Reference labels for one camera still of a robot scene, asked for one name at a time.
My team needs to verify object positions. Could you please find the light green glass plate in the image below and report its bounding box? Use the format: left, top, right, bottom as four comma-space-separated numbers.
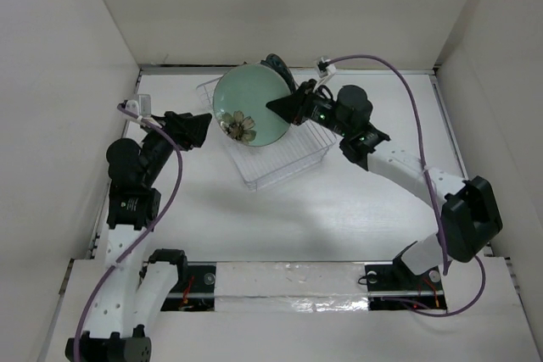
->
212, 64, 290, 147

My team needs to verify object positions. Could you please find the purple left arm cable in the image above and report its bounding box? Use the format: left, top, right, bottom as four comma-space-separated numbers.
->
71, 103, 186, 362

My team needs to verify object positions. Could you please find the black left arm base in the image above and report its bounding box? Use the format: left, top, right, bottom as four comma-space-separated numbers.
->
161, 262, 216, 312

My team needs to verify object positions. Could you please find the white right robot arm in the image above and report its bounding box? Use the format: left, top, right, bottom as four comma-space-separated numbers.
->
266, 80, 503, 288

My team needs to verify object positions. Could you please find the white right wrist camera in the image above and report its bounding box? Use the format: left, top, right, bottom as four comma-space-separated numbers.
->
315, 56, 337, 89

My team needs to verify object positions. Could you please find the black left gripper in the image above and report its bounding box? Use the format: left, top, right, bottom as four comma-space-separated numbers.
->
139, 111, 210, 186

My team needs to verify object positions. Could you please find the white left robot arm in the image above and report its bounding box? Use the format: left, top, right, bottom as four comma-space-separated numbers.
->
64, 107, 212, 361

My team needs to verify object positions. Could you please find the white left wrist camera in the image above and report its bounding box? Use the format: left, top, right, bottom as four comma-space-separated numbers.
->
118, 94, 152, 120

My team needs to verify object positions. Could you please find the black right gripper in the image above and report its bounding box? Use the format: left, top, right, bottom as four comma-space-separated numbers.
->
267, 78, 350, 138

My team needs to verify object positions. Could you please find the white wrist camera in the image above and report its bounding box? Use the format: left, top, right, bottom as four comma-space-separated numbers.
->
118, 94, 152, 120
315, 56, 337, 89

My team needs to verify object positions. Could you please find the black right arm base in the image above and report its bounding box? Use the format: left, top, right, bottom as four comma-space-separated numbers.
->
357, 259, 447, 311

